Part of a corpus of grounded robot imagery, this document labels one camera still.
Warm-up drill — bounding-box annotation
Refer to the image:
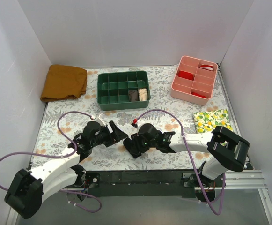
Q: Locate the black underwear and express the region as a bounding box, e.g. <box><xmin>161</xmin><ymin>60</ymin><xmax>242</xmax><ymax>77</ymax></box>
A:
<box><xmin>123</xmin><ymin>134</ymin><xmax>142</xmax><ymax>158</ymax></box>

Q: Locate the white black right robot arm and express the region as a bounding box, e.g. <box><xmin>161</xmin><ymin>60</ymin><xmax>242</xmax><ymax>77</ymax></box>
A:
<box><xmin>131</xmin><ymin>123</ymin><xmax>250</xmax><ymax>186</ymax></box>

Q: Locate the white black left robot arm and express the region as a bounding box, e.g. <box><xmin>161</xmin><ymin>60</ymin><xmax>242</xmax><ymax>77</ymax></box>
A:
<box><xmin>4</xmin><ymin>121</ymin><xmax>128</xmax><ymax>219</ymax></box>

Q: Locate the grey rolled underwear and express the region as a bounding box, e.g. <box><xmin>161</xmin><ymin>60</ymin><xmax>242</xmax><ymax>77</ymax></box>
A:
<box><xmin>128</xmin><ymin>90</ymin><xmax>139</xmax><ymax>102</ymax></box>

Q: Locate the beige rolled underwear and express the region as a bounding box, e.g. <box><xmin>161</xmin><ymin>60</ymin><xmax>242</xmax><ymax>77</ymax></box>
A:
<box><xmin>138</xmin><ymin>88</ymin><xmax>148</xmax><ymax>101</ymax></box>

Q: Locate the green divided organizer box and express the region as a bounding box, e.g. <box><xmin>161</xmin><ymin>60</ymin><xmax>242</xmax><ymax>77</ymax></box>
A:
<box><xmin>97</xmin><ymin>71</ymin><xmax>151</xmax><ymax>111</ymax></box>

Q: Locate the floral patterned table mat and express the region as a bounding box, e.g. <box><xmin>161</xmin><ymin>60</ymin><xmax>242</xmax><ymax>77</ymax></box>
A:
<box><xmin>30</xmin><ymin>66</ymin><xmax>230</xmax><ymax>171</ymax></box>

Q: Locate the lemon print folded cloth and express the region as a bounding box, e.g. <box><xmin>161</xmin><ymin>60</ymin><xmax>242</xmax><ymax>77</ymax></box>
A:
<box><xmin>192</xmin><ymin>109</ymin><xmax>233</xmax><ymax>134</ymax></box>

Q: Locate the red cloth front compartment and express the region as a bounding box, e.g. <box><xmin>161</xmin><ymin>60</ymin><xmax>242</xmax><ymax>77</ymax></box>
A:
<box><xmin>191</xmin><ymin>92</ymin><xmax>206</xmax><ymax>98</ymax></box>

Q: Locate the pink divided organizer box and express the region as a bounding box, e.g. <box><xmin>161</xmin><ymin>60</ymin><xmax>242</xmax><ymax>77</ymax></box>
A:
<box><xmin>171</xmin><ymin>56</ymin><xmax>218</xmax><ymax>105</ymax></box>

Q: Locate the brown folded cloth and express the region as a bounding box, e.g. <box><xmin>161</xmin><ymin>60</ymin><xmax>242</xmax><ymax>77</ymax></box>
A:
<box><xmin>40</xmin><ymin>64</ymin><xmax>88</xmax><ymax>102</ymax></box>

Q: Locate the red white rolled cloth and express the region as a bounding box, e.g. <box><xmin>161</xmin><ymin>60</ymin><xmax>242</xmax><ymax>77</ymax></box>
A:
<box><xmin>199</xmin><ymin>64</ymin><xmax>213</xmax><ymax>71</ymax></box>

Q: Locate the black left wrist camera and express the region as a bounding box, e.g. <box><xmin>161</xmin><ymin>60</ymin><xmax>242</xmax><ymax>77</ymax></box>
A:
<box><xmin>82</xmin><ymin>115</ymin><xmax>106</xmax><ymax>142</ymax></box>

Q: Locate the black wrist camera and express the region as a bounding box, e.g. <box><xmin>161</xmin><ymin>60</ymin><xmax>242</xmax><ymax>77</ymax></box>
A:
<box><xmin>82</xmin><ymin>115</ymin><xmax>106</xmax><ymax>142</ymax></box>
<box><xmin>132</xmin><ymin>119</ymin><xmax>161</xmax><ymax>142</ymax></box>

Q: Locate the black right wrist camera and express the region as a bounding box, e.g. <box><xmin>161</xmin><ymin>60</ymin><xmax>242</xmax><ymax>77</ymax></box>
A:
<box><xmin>132</xmin><ymin>119</ymin><xmax>161</xmax><ymax>142</ymax></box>

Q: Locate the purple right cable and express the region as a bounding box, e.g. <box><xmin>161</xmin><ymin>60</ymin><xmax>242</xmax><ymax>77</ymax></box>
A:
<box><xmin>132</xmin><ymin>109</ymin><xmax>227</xmax><ymax>216</ymax></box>

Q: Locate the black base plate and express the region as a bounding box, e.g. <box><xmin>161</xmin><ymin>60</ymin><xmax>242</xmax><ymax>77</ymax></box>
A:
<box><xmin>58</xmin><ymin>170</ymin><xmax>227</xmax><ymax>199</ymax></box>

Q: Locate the aluminium frame rail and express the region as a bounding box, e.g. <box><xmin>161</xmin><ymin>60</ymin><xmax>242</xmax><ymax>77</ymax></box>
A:
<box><xmin>14</xmin><ymin>170</ymin><xmax>272</xmax><ymax>225</ymax></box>

